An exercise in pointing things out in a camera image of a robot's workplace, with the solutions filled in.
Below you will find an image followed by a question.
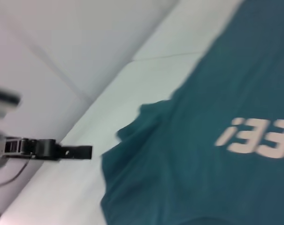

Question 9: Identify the teal T-shirt with FREE print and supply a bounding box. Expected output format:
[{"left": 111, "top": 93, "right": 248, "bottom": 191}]
[{"left": 100, "top": 0, "right": 284, "bottom": 225}]

